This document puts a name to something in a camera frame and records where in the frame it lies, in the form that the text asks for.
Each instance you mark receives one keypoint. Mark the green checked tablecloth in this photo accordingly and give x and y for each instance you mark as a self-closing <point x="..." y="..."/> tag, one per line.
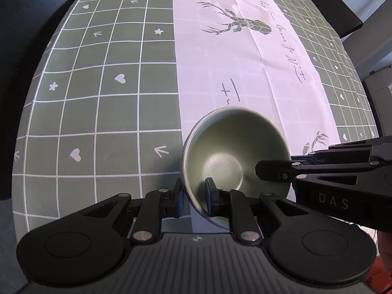
<point x="92" y="113"/>

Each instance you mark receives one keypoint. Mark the white deer-print table runner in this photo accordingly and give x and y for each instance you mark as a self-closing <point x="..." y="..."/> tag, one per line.
<point x="229" y="67"/>

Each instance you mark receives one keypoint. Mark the person's orange fleece clothing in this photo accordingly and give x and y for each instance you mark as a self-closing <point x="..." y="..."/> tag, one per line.
<point x="382" y="281"/>

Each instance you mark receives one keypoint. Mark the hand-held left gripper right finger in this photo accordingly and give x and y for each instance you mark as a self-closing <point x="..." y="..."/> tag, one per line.
<point x="211" y="202"/>

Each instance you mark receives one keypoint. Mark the black chair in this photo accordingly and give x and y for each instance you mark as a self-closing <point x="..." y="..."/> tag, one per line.
<point x="330" y="6"/>

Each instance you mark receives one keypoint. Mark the person's right hand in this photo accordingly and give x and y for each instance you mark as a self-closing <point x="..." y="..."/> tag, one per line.
<point x="386" y="251"/>

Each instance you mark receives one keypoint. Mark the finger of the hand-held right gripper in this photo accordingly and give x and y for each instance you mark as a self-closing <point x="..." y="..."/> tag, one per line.
<point x="275" y="170"/>
<point x="352" y="150"/>

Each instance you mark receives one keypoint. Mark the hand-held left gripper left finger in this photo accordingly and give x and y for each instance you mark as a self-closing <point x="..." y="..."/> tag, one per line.
<point x="171" y="202"/>

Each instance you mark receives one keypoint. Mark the green metal bowl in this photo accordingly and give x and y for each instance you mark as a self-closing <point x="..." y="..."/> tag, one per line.
<point x="226" y="137"/>

